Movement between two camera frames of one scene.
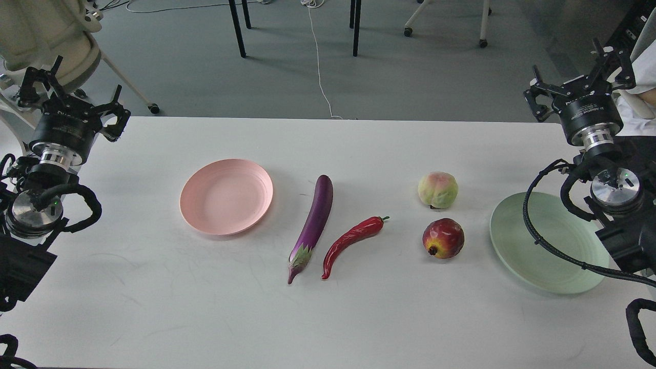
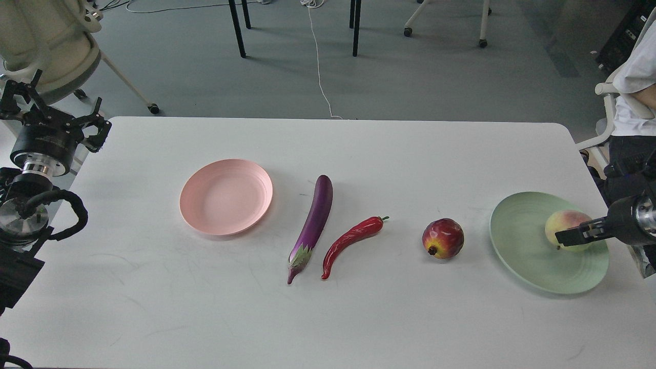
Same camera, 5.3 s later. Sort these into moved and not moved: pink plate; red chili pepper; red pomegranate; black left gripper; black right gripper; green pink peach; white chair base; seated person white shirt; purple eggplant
Moved: black right gripper; green pink peach; black left gripper
Not moved: purple eggplant; seated person white shirt; red chili pepper; pink plate; red pomegranate; white chair base
